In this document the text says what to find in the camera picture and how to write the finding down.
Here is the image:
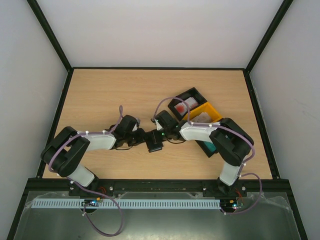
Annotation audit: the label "black tray right compartment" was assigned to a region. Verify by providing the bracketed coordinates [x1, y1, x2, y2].
[196, 140, 218, 158]

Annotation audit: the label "controller board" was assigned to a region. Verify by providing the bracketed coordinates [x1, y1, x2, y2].
[80, 197, 104, 214]
[220, 197, 245, 213]

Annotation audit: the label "black tray left compartment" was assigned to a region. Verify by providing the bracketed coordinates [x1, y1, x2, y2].
[167, 87, 207, 120]

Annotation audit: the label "teal card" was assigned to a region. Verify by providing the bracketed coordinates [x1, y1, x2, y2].
[204, 141, 216, 154]

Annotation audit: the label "black frame post right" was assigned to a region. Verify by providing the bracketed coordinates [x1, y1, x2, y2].
[244, 0, 295, 73]

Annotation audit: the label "black frame post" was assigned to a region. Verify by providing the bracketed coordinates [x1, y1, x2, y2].
[244, 0, 295, 73]
[26, 0, 74, 72]

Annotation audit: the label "light blue slotted cable duct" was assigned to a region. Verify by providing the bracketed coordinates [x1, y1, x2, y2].
[31, 198, 221, 210]

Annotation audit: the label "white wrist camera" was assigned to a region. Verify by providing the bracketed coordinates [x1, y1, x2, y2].
[151, 118, 163, 131]
[132, 118, 141, 132]

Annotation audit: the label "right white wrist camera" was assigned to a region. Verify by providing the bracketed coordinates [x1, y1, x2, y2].
[151, 118, 163, 131]

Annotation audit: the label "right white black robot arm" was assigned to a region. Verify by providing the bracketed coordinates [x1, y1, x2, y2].
[151, 110, 256, 196]

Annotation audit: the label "black card holder wallet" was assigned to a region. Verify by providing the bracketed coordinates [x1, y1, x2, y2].
[145, 129, 164, 153]

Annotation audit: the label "black tray compartment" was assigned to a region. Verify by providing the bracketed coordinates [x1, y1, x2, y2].
[167, 87, 207, 120]
[196, 140, 218, 158]

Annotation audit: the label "left controller board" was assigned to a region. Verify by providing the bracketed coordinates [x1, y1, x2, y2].
[80, 197, 104, 214]

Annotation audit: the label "right controller board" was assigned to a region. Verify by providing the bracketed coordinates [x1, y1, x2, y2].
[220, 197, 245, 213]

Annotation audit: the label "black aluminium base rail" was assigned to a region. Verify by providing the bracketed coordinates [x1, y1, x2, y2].
[26, 177, 292, 198]

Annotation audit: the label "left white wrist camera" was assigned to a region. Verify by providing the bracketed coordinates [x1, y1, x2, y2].
[132, 118, 141, 132]

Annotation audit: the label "red striped card in tray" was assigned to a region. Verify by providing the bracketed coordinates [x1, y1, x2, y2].
[174, 97, 199, 116]

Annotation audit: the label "yellow tray middle compartment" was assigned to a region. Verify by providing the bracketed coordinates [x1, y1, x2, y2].
[189, 102, 223, 123]

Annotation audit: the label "black frame post left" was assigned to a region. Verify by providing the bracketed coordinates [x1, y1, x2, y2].
[26, 0, 74, 72]

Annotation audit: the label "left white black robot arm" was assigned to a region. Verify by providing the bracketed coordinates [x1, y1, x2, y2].
[40, 115, 146, 193]

